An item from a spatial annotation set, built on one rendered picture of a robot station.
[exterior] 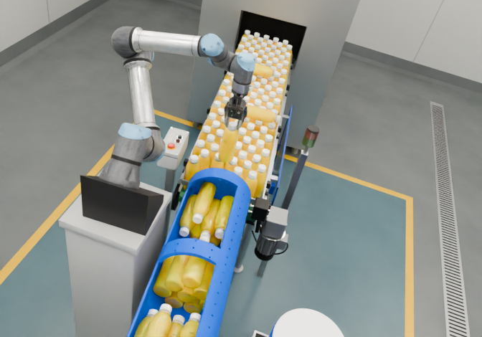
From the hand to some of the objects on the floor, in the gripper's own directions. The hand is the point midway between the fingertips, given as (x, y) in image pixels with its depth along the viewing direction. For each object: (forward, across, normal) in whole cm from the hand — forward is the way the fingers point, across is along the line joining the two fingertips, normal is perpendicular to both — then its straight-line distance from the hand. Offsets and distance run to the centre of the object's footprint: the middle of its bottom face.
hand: (232, 125), depth 197 cm
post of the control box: (+135, -27, +9) cm, 138 cm away
